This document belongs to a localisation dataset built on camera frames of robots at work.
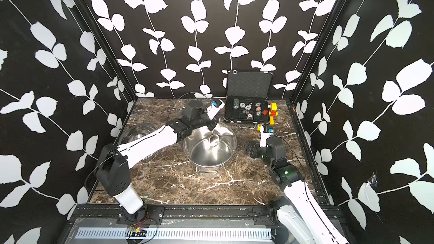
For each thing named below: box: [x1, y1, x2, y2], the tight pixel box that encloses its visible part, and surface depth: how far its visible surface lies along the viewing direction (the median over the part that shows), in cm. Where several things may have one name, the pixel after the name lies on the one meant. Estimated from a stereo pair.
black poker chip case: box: [224, 70, 273, 123], surface depth 113 cm
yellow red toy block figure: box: [268, 102, 279, 125], surface depth 113 cm
